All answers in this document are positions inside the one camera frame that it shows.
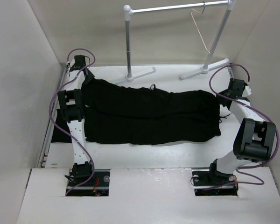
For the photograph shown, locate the black trousers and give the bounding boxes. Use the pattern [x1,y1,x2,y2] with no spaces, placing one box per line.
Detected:
[50,78,231,146]

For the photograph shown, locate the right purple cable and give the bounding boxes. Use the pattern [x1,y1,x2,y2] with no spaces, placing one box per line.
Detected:
[209,63,280,186]

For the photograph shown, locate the purple cable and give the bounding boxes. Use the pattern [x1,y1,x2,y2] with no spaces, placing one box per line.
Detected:
[209,63,280,186]
[48,48,96,196]

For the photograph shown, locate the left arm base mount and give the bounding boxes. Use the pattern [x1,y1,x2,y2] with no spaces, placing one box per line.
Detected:
[65,169,111,197]

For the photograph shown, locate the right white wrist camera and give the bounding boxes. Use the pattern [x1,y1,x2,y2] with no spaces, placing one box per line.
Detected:
[242,84,252,98]

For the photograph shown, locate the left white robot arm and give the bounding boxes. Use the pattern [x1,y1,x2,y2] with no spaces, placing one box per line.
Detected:
[57,55,95,187]

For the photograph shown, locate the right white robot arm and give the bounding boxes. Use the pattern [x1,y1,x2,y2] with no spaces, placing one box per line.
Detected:
[207,78,276,185]

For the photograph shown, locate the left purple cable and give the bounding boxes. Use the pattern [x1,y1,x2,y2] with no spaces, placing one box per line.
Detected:
[48,48,96,196]

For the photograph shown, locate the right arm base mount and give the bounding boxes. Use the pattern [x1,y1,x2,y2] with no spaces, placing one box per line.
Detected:
[190,168,238,196]

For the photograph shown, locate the cream wire hanger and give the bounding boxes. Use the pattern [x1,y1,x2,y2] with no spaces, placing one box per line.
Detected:
[190,1,213,54]

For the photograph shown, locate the white clothes rack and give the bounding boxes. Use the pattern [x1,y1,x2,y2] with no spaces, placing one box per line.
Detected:
[112,0,236,84]

